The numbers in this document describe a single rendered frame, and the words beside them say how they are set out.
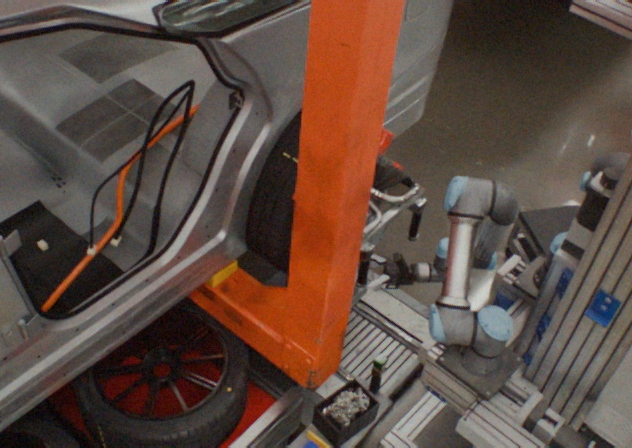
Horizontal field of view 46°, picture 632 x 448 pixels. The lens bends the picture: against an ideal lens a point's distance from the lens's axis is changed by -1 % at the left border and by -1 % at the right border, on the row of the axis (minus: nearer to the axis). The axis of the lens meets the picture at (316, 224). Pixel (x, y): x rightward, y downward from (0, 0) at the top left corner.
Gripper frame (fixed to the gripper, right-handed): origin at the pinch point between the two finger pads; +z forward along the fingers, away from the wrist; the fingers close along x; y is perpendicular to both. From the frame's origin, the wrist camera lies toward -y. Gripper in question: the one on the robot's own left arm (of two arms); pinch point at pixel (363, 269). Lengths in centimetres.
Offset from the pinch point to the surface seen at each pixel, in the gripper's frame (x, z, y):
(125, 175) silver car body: 29, 87, -21
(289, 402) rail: -28, 27, 44
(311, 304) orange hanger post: -29.4, 23.1, -16.9
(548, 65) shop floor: 268, -183, 84
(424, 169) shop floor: 151, -67, 83
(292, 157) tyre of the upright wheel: 28.0, 26.3, -30.2
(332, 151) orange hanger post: -30, 22, -81
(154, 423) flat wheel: -42, 76, 32
